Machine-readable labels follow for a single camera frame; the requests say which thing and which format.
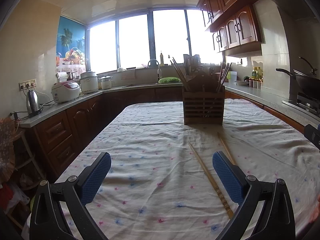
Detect wooden chopstick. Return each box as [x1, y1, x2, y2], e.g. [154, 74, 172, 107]
[217, 133, 237, 165]
[188, 142, 234, 219]
[171, 58, 191, 92]
[216, 63, 232, 93]

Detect kitchen faucet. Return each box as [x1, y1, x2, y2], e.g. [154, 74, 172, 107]
[147, 59, 162, 81]

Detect gas stove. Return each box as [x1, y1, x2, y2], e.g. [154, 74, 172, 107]
[282, 92, 319, 117]

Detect white floral tablecloth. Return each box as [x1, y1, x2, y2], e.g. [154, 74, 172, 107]
[22, 98, 320, 240]

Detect spice jars set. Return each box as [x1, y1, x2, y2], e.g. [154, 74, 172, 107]
[249, 79, 263, 89]

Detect yellow oil bottle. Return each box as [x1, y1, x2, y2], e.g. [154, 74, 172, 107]
[252, 67, 263, 80]

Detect wooden utensil holder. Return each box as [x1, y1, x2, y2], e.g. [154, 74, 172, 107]
[182, 72, 225, 125]

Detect steel electric kettle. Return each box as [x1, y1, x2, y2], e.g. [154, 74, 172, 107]
[26, 90, 43, 118]

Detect white red rice cooker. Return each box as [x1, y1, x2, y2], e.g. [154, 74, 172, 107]
[51, 81, 80, 103]

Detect white green pitcher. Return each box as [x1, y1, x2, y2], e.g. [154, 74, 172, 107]
[227, 71, 237, 83]

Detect small white pot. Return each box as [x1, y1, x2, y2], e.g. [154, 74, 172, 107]
[100, 76, 112, 90]

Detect white slow cooker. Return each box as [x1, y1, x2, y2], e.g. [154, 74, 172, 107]
[80, 72, 99, 94]

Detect tropical fruit poster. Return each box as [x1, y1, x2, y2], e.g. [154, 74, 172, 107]
[56, 16, 86, 78]

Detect yellow detergent bottle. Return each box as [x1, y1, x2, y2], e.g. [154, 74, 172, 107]
[160, 52, 164, 67]

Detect upper wooden cabinets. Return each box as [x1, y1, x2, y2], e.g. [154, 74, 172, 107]
[197, 0, 261, 56]

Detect black wok with handle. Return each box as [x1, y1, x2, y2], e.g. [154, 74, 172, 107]
[276, 56, 319, 100]

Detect wall power socket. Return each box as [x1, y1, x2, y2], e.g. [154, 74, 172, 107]
[18, 79, 37, 90]

